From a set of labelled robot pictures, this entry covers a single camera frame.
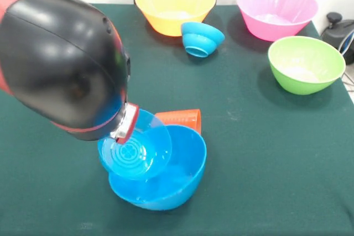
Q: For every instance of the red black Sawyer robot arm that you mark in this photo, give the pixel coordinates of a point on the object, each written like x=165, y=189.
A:
x=55, y=53

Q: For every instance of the gray pedestal foot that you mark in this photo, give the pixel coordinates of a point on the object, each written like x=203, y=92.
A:
x=336, y=37

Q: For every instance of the small cyan plastic bowl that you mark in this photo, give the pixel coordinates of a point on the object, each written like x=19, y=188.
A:
x=200, y=39

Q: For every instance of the medium translucent blue bowl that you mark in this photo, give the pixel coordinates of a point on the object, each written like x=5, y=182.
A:
x=132, y=164

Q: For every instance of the magenta pink plastic bowl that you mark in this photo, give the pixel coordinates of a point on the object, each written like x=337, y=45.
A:
x=276, y=26

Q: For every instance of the large blue plastic bowl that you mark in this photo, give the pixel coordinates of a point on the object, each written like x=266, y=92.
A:
x=179, y=178

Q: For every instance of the lime green plastic bowl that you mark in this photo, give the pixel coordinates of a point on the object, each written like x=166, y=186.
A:
x=304, y=67

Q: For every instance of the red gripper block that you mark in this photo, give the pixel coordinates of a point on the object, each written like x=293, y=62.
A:
x=134, y=115

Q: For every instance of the orange plastic bowl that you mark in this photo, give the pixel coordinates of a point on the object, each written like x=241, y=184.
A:
x=174, y=6

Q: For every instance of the red-orange plastic cup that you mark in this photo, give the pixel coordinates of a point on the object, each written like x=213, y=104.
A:
x=182, y=118

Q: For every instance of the dark green tablecloth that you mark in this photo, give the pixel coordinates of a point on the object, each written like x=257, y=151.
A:
x=276, y=164

